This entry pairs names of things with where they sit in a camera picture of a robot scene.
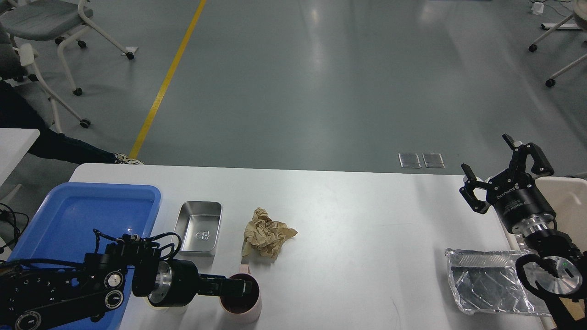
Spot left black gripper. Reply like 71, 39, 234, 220
148, 259, 252, 307

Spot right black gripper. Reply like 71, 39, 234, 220
460, 134, 557, 235

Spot pink ceramic mug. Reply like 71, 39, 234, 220
220, 264, 262, 324

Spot rectangular stainless steel tin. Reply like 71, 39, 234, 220
174, 201, 222, 257

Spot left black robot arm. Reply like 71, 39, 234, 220
0, 229, 252, 330

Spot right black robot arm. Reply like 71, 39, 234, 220
460, 134, 587, 330

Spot cream paper cup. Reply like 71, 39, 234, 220
143, 297, 188, 315

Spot beige plastic bin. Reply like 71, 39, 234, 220
501, 177, 587, 330

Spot crumpled brown paper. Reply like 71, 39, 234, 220
241, 207, 298, 259

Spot right metal floor plate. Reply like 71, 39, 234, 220
422, 153, 446, 169

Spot metal floor plate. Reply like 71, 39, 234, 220
398, 153, 422, 169
422, 153, 446, 169

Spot left metal floor plate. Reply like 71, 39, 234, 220
398, 153, 422, 169

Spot aluminium foil tray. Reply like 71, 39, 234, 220
445, 248, 551, 317

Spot blue plastic tray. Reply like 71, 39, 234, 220
8, 182, 162, 330

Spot white chair base right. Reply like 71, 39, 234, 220
528, 0, 587, 88

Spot white side table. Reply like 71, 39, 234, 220
0, 128, 39, 185

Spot seated person dark clothes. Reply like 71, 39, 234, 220
0, 81, 144, 165

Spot grey office chair near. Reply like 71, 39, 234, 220
0, 26, 91, 133

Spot grey office chair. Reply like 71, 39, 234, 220
1, 0, 134, 96
0, 26, 91, 133

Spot grey office chair far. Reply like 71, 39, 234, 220
1, 0, 134, 96

